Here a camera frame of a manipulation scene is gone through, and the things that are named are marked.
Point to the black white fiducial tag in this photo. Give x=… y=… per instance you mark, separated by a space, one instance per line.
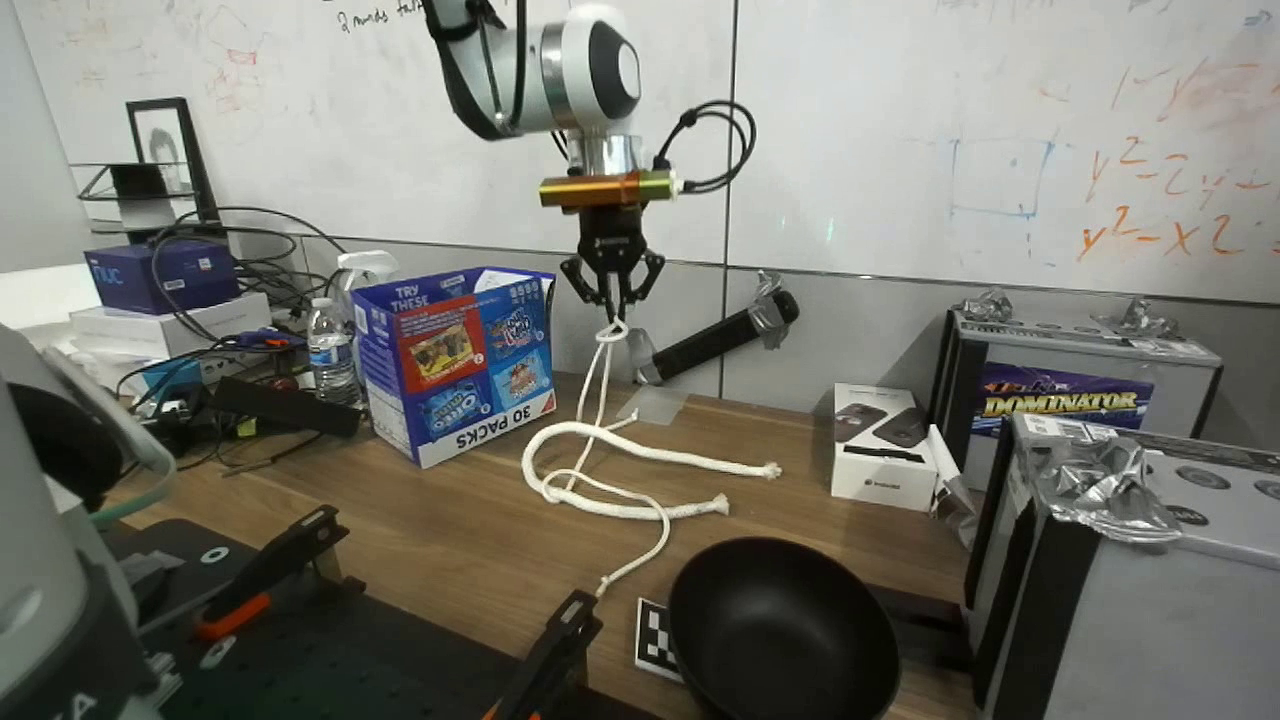
x=653 y=641

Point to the flat white box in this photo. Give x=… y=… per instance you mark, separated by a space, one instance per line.
x=203 y=323

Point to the dark blue cardboard box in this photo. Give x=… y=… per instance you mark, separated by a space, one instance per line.
x=144 y=272

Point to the grey battery with black side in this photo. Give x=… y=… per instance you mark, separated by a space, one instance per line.
x=1173 y=626

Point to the blue cardboard snack box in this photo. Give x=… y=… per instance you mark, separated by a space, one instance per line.
x=453 y=362

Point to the clear plastic water bottle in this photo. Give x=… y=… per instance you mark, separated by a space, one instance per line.
x=330 y=355

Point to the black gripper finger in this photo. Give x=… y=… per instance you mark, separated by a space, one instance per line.
x=586 y=278
x=643 y=278

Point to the whiteboard with orange formulas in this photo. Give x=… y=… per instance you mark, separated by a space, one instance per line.
x=933 y=132

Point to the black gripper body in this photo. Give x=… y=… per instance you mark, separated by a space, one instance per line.
x=611 y=237

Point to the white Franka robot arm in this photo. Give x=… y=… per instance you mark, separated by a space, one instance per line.
x=593 y=67

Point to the black cylinder with duct tape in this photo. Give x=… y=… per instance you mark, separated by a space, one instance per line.
x=704 y=347

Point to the small white product box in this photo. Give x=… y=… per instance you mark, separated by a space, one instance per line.
x=881 y=464

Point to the crumpled aluminium foil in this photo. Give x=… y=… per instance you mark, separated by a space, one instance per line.
x=1093 y=481

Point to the orange wrist camera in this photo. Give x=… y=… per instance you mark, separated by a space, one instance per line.
x=600 y=192

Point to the black perforated board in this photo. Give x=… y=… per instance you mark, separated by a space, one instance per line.
x=373 y=654

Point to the black battery with Dominator label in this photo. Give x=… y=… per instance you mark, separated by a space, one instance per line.
x=1067 y=392

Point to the black bowl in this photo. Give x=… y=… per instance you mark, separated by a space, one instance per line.
x=786 y=641

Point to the whiteboard with black handwriting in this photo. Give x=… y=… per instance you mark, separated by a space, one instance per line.
x=264 y=107

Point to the black picture frame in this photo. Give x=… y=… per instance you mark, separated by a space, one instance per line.
x=165 y=154

